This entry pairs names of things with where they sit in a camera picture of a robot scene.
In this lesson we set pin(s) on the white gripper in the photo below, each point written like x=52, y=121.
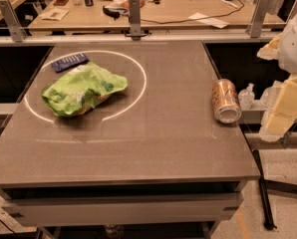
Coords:
x=296, y=45

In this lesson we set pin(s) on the orange soda can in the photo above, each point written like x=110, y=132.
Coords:
x=225, y=101

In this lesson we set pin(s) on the clear small bottle right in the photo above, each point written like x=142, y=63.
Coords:
x=268, y=95

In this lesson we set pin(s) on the clear small bottle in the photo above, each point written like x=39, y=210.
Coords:
x=268, y=95
x=246, y=97

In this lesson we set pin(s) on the clear small bottle left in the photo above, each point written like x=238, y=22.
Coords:
x=246, y=97

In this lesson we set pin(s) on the white paper sheet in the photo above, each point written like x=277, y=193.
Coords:
x=209, y=21

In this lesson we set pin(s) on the black floor pole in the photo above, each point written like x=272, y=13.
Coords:
x=268, y=217

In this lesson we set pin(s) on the white table drawer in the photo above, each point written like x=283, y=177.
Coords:
x=124, y=210

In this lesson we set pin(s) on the black sunglasses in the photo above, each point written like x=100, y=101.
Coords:
x=110, y=13

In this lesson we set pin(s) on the green chip bag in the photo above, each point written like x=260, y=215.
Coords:
x=81, y=90

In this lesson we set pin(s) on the blue snack bar wrapper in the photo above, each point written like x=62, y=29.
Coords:
x=69, y=62

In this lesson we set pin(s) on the brown paper packet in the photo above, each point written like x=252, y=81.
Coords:
x=55, y=14

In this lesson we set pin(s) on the metal bracket right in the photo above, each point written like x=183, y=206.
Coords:
x=255, y=27

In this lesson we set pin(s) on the metal bracket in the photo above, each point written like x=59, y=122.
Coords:
x=255, y=27
x=16, y=31
x=135, y=30

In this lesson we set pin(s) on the metal bracket middle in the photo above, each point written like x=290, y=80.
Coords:
x=135, y=30

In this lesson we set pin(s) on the metal bracket left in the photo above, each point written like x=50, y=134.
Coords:
x=16, y=31

